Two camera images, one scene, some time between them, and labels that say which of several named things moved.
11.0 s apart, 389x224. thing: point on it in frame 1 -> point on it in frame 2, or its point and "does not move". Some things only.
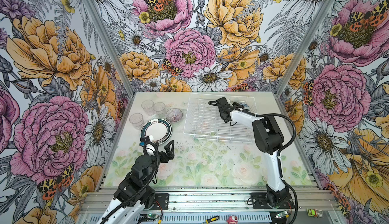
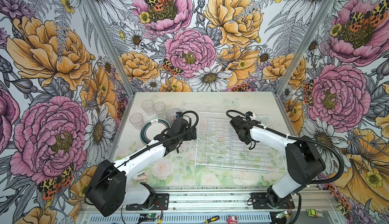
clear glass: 137,120 does not move
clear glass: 159,107 does not move
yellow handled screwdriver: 213,219 does not move
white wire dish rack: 202,120 -> 219,146
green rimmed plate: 160,128 does not move
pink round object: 232,219 does not move
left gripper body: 165,158 -> 188,137
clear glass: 148,105 does not move
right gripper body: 222,116 -> 241,138
